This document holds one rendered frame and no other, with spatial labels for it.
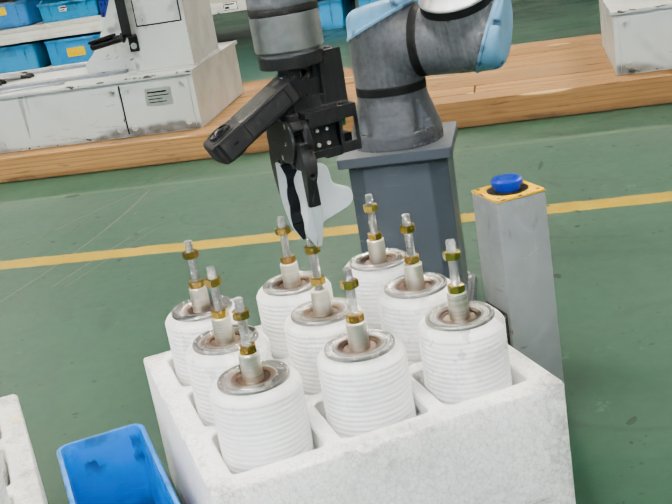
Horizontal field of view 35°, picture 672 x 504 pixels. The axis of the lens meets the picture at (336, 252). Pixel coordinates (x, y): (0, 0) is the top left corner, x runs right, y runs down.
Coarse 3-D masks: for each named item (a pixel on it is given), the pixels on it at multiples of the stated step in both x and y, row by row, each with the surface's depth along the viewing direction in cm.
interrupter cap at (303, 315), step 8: (304, 304) 126; (336, 304) 124; (344, 304) 124; (296, 312) 124; (304, 312) 124; (312, 312) 124; (336, 312) 123; (344, 312) 122; (296, 320) 121; (304, 320) 121; (312, 320) 121; (320, 320) 120; (328, 320) 120; (336, 320) 120
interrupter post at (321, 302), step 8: (312, 288) 123; (328, 288) 122; (312, 296) 122; (320, 296) 121; (328, 296) 122; (312, 304) 122; (320, 304) 122; (328, 304) 122; (320, 312) 122; (328, 312) 122
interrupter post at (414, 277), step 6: (408, 264) 125; (414, 264) 125; (420, 264) 125; (408, 270) 125; (414, 270) 125; (420, 270) 125; (408, 276) 125; (414, 276) 125; (420, 276) 125; (408, 282) 126; (414, 282) 125; (420, 282) 125; (408, 288) 126; (414, 288) 125; (420, 288) 126
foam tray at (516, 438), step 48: (528, 384) 114; (192, 432) 116; (384, 432) 109; (432, 432) 109; (480, 432) 111; (528, 432) 113; (192, 480) 117; (240, 480) 104; (288, 480) 105; (336, 480) 107; (384, 480) 109; (432, 480) 111; (480, 480) 113; (528, 480) 115
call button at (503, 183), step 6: (504, 174) 137; (510, 174) 136; (516, 174) 136; (492, 180) 135; (498, 180) 135; (504, 180) 134; (510, 180) 134; (516, 180) 134; (522, 180) 135; (492, 186) 135; (498, 186) 134; (504, 186) 134; (510, 186) 134; (516, 186) 135; (504, 192) 135
